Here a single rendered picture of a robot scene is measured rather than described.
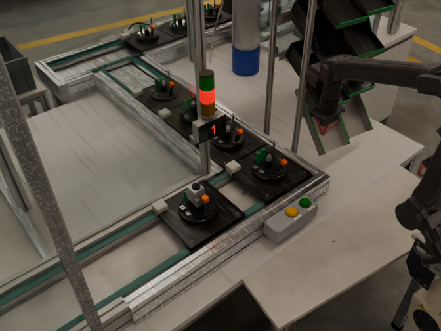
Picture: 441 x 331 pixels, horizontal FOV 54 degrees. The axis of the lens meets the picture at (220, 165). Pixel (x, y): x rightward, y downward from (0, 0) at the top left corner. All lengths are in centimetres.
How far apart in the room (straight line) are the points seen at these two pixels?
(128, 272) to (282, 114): 115
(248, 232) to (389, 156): 83
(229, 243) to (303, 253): 28
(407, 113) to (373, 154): 199
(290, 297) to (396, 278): 131
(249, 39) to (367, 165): 95
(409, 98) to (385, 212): 252
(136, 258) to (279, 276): 49
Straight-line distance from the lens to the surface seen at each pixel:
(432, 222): 125
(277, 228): 151
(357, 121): 193
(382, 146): 210
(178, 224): 151
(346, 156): 200
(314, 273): 154
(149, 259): 150
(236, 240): 148
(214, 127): 151
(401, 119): 392
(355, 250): 163
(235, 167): 168
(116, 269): 150
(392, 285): 267
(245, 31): 241
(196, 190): 145
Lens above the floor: 210
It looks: 41 degrees down
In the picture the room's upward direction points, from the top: 1 degrees counter-clockwise
